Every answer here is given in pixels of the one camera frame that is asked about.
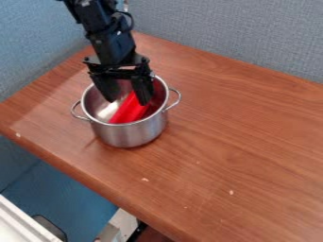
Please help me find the red cloth object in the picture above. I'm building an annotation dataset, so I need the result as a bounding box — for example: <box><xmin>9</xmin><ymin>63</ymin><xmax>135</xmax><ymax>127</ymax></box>
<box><xmin>108</xmin><ymin>92</ymin><xmax>149</xmax><ymax>124</ymax></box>

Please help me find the white table leg bracket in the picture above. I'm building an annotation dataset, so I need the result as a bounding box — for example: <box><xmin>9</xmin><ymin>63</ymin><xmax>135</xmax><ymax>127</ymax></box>
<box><xmin>93</xmin><ymin>209</ymin><xmax>139</xmax><ymax>242</ymax></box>

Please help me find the metal pot with handles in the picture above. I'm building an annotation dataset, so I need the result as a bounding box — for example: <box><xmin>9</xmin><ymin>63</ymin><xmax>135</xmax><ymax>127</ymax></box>
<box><xmin>71</xmin><ymin>76</ymin><xmax>181</xmax><ymax>147</ymax></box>

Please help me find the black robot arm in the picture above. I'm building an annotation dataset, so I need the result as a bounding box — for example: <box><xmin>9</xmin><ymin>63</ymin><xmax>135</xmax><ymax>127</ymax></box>
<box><xmin>59</xmin><ymin>0</ymin><xmax>153</xmax><ymax>106</ymax></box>

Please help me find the white appliance lower left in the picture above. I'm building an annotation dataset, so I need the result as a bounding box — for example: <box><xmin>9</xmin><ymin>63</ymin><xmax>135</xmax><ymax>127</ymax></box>
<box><xmin>0</xmin><ymin>195</ymin><xmax>63</xmax><ymax>242</ymax></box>

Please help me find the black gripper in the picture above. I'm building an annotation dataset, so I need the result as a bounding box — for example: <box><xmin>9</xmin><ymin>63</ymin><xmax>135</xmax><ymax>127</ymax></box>
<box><xmin>83</xmin><ymin>23</ymin><xmax>153</xmax><ymax>106</ymax></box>

